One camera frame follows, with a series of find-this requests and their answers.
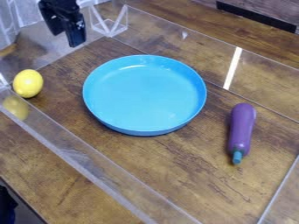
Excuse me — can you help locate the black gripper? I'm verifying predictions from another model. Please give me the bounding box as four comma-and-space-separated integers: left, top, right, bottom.
39, 0, 87, 47

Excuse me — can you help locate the yellow lemon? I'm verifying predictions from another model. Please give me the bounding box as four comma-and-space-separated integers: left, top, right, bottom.
13, 69, 43, 98

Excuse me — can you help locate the purple toy eggplant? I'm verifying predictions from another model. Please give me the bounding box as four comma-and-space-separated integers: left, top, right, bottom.
228, 103, 258, 165

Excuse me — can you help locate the clear acrylic enclosure wall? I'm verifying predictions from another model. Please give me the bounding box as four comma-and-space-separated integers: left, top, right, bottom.
0, 0, 299, 224

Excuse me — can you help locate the clear acrylic corner bracket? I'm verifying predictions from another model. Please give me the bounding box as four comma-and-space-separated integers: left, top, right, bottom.
88, 5, 128, 38

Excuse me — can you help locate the blue round tray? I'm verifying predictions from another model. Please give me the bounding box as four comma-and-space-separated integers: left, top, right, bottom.
81, 55, 207, 136

